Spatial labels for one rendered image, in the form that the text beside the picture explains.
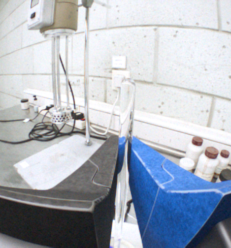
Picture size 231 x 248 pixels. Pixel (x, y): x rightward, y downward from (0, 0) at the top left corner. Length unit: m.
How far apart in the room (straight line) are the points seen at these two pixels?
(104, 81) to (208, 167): 0.54
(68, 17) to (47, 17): 0.05
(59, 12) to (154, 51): 0.36
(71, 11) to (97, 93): 0.45
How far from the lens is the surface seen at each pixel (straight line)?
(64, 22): 0.41
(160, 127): 0.58
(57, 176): 0.46
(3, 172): 0.56
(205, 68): 0.56
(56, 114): 0.44
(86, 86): 0.52
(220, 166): 0.52
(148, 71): 0.61
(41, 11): 0.39
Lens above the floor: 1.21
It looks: 22 degrees down
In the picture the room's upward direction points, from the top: 2 degrees clockwise
